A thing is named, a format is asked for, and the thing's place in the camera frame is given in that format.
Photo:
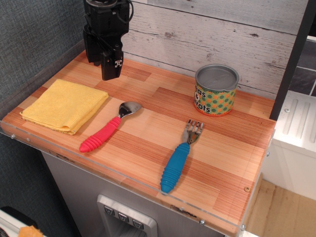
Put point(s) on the blue handled fork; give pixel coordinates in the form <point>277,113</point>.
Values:
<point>173,170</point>

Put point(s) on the dark grey right post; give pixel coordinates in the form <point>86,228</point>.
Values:
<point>297,49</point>

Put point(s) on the orange and white object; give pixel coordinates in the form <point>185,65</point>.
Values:
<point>12,227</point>

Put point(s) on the clear acrylic table edge guard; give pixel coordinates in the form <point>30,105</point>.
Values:
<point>218,177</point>

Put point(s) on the red handled spoon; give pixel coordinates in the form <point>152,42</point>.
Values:
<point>96,140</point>

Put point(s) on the silver dispenser panel with buttons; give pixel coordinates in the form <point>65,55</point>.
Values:
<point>122,221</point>

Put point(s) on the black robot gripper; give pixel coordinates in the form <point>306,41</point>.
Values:
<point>106,22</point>

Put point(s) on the yellow folded cloth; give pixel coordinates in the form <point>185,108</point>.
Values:
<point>65,106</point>

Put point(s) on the white toy sink unit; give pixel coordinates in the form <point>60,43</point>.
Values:
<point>291,157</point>

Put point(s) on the grey toy fridge cabinet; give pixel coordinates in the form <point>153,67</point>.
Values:
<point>80,189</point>

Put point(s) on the peas and carrots can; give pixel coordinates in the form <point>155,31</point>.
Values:
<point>215,89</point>

